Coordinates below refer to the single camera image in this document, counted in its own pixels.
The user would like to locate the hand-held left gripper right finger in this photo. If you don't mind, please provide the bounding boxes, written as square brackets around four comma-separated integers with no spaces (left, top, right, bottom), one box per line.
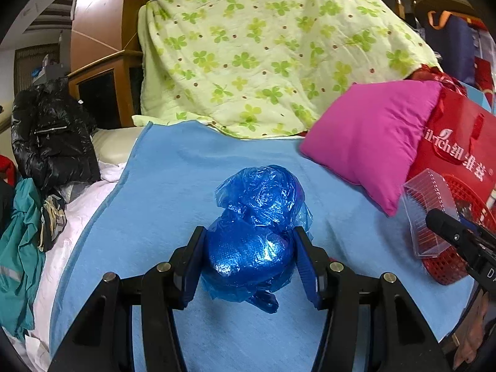
[292,227,438,372]

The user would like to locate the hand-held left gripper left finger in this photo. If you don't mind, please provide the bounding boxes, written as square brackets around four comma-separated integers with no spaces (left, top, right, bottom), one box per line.
[70,226,208,372]

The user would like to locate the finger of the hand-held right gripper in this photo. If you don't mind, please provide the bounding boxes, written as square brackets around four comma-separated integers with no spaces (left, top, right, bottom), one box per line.
[425,208,472,251]

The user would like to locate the clear plastic box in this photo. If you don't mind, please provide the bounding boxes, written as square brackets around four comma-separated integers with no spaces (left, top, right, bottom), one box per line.
[401,168,460,259]

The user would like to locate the red mesh basket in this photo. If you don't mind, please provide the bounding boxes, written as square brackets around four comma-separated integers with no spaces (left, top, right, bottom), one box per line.
[420,172,496,286]

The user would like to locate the blue plastic bag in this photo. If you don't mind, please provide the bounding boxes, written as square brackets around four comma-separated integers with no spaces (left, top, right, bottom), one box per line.
[199,165,314,314]

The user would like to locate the person's right hand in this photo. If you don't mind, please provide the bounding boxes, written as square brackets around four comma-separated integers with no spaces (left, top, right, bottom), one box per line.
[451,291,496,372]

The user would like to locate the blue towel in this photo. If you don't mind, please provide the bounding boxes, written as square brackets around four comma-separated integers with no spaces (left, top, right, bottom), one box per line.
[48,121,480,372]

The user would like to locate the red paper gift bag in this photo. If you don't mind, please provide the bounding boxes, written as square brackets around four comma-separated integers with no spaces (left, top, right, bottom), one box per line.
[407,84,496,207]

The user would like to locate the pink pillow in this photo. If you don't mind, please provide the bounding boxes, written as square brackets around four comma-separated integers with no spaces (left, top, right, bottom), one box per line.
[300,81,443,218]

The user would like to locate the light blue cardboard box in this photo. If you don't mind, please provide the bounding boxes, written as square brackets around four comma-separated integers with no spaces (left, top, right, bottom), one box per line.
[459,79,496,115]

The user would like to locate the camouflage cloth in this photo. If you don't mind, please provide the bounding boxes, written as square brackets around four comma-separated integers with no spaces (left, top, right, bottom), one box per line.
[38,194,69,252]

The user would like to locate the cream leather sofa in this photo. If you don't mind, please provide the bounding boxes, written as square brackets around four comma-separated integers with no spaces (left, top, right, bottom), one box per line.
[91,126,150,164]

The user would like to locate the shiny red plastic bag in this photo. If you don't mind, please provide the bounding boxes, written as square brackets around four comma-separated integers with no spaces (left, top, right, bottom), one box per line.
[407,64,469,97]

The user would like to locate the teal garment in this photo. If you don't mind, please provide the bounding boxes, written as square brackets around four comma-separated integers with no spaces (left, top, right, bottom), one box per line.
[0,178,47,342]

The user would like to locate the black puffer jacket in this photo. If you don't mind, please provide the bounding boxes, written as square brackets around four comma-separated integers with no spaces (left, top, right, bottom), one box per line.
[11,79,102,193]

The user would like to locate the wooden cabinet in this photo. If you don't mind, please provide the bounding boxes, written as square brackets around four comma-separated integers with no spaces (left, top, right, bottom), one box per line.
[68,50,146,131]

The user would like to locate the green clover quilt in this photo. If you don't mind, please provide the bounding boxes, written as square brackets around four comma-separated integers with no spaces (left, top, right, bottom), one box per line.
[132,0,443,141]

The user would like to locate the wooden pillar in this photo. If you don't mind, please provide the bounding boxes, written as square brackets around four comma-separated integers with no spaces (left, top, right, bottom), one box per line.
[70,0,156,77]

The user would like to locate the navy tote bag orange handles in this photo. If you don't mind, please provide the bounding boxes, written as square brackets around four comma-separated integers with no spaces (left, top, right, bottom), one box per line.
[420,10,480,84]

